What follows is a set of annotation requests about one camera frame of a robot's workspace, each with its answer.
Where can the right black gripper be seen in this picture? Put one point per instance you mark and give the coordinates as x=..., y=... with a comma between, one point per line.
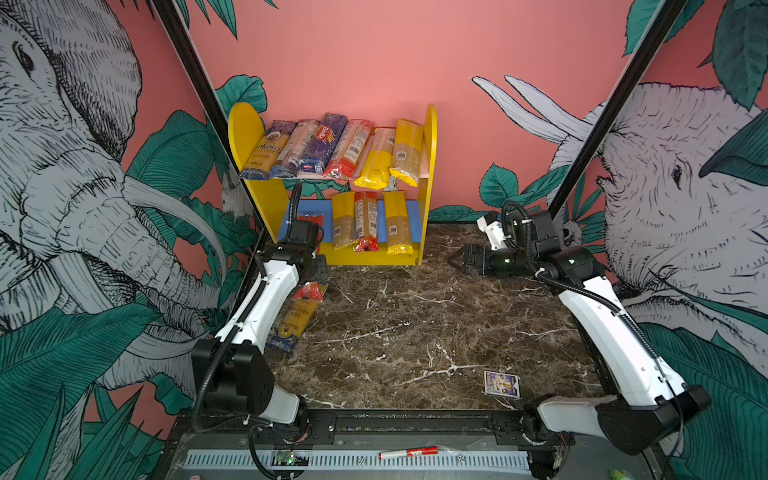
x=485, y=254

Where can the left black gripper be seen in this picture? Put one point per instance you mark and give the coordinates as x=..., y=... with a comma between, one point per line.
x=321, y=267

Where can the red-end spaghetti pack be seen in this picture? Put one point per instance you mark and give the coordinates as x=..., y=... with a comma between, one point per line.
x=346, y=155
x=309, y=231
x=366, y=222

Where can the wide yellow spaghetti pack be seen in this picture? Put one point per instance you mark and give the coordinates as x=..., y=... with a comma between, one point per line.
x=407, y=151

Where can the gold blue Molisana spaghetti pack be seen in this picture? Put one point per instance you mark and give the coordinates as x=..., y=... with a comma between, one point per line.
x=293, y=324

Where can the blue Barilla spaghetti box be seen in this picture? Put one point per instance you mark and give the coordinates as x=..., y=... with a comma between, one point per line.
x=323, y=143

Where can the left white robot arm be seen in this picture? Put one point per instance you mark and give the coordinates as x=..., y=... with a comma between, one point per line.
x=230, y=371

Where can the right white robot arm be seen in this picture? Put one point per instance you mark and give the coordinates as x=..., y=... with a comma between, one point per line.
x=649, y=399

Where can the yellow shelf unit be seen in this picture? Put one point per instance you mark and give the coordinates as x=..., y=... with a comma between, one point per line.
x=271, y=198

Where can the small playing card box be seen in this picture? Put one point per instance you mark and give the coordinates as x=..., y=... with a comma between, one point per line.
x=502, y=385

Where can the small green circuit board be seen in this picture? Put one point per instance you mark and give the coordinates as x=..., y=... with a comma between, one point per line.
x=290, y=459

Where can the red white marker pen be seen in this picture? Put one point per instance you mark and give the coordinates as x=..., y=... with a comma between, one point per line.
x=408, y=453

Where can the black base frame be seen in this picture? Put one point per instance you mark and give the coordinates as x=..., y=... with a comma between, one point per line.
x=408, y=426

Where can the white perforated rail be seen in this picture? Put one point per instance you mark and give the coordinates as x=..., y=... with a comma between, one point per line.
x=513, y=462

